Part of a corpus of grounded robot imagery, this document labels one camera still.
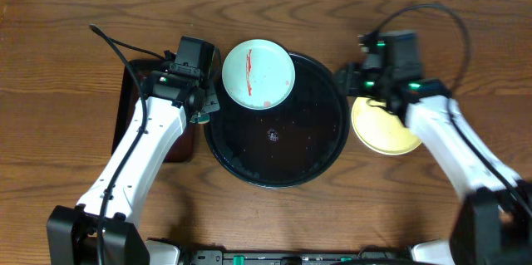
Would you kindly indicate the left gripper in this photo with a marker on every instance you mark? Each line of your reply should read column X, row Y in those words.
column 209, row 101

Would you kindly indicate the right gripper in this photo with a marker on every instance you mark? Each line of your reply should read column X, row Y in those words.
column 346, row 84

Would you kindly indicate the green scouring sponge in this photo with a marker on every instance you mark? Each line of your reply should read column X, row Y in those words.
column 200, row 119

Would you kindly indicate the yellow plate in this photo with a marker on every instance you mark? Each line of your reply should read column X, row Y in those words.
column 379, row 130

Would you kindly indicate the light blue plate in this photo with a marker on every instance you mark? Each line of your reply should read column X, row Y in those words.
column 258, row 74

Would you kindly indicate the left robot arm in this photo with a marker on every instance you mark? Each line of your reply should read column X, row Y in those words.
column 103, row 226

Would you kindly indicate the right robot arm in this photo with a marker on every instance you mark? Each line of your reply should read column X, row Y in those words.
column 494, row 224

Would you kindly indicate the rectangular black water tray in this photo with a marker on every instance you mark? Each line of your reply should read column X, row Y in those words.
column 182, row 150

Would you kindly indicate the round black serving tray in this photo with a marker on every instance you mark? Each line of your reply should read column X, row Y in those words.
column 289, row 144

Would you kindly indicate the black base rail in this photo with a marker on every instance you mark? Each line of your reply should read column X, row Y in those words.
column 218, row 257

